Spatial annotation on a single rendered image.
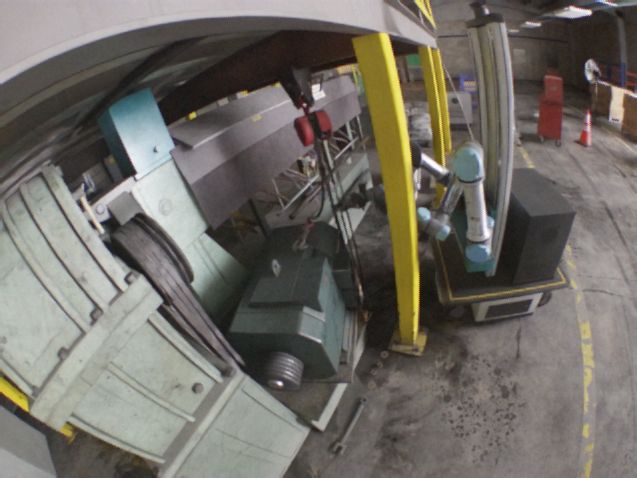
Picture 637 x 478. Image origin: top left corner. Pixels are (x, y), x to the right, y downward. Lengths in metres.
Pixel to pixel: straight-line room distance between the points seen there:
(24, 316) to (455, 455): 1.78
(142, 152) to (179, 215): 0.36
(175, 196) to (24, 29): 1.16
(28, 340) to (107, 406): 0.28
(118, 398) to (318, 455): 1.17
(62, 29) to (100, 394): 0.75
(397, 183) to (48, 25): 0.98
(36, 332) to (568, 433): 2.23
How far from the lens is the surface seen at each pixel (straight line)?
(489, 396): 1.74
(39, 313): 0.71
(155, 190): 1.29
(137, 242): 0.73
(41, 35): 0.29
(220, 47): 1.41
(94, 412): 0.84
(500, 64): 1.27
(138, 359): 0.79
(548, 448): 1.81
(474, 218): 1.16
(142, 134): 1.31
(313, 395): 1.45
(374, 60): 0.87
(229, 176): 1.49
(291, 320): 1.01
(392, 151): 0.93
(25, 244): 0.69
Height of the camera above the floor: 1.60
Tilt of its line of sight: 34 degrees down
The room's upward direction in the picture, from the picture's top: 19 degrees counter-clockwise
